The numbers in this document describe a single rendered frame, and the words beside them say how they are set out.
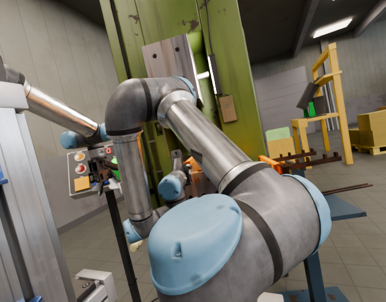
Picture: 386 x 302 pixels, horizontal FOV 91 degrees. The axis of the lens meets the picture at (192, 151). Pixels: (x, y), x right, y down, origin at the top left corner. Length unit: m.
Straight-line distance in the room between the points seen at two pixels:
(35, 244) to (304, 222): 0.34
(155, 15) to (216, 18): 0.43
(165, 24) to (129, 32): 0.26
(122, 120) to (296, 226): 0.42
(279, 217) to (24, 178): 0.32
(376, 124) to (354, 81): 7.33
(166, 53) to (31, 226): 1.19
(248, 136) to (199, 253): 1.21
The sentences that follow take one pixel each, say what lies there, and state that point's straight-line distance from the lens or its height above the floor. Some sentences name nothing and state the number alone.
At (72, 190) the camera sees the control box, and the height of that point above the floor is 0.98.
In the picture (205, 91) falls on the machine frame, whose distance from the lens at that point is 1.73.
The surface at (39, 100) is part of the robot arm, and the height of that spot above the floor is 1.33.
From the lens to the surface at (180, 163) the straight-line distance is 0.81.
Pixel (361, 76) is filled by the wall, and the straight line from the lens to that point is 12.60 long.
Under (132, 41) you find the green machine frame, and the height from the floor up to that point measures 1.89.
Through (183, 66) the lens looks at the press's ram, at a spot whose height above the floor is 1.57.
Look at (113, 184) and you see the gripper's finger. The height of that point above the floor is 0.99.
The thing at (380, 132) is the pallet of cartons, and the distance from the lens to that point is 5.34.
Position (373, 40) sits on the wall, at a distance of 13.02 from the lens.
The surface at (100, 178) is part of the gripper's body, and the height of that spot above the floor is 1.04.
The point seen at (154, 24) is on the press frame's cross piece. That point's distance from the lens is 1.61.
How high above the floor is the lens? 1.14
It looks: 4 degrees down
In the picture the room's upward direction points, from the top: 12 degrees counter-clockwise
